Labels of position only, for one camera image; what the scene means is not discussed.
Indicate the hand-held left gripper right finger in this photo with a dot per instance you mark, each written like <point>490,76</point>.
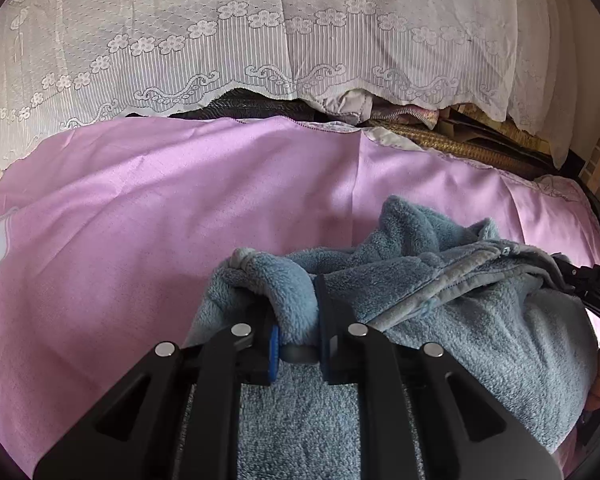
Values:
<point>330,330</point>

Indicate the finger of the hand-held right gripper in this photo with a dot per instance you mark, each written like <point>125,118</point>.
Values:
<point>575,275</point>

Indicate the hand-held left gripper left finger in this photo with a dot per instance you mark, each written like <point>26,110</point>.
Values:
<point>274,355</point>

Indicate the blue fleece jacket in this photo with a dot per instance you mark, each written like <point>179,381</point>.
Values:
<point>480,340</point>

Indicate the woven straw mat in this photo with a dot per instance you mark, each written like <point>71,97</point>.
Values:
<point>455,142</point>

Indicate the pink bedsheet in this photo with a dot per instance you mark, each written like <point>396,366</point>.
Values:
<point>130,235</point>

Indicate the pale folded quilt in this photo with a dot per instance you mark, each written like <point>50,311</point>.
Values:
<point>350,105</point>

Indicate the dark cloth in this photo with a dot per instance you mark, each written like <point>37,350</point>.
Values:
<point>250,105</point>

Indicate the white lace cover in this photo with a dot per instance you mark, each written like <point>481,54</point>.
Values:
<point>230,35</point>

